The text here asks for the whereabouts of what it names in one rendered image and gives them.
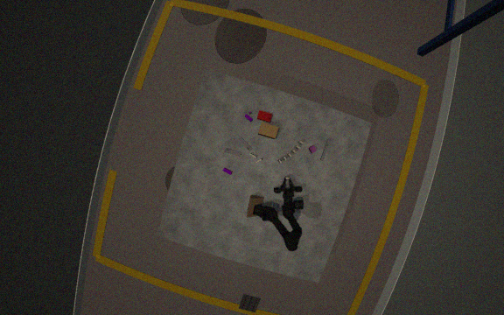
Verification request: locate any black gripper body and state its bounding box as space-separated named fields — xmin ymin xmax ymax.
xmin=274 ymin=186 xmax=302 ymax=201

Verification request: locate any red rectangular block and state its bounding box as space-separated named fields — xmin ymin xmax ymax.
xmin=257 ymin=110 xmax=272 ymax=123

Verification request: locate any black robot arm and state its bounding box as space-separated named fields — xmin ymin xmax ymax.
xmin=253 ymin=191 xmax=304 ymax=251

